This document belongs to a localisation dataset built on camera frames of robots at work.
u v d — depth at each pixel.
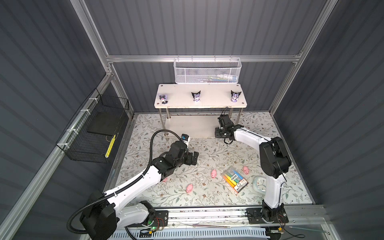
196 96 0.76
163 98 0.74
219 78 0.92
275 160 0.54
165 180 0.58
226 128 0.77
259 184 0.81
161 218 0.72
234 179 0.85
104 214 0.39
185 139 0.70
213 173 0.87
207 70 1.24
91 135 0.72
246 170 0.89
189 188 0.82
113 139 0.72
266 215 0.66
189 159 0.71
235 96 0.75
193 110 1.24
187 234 0.77
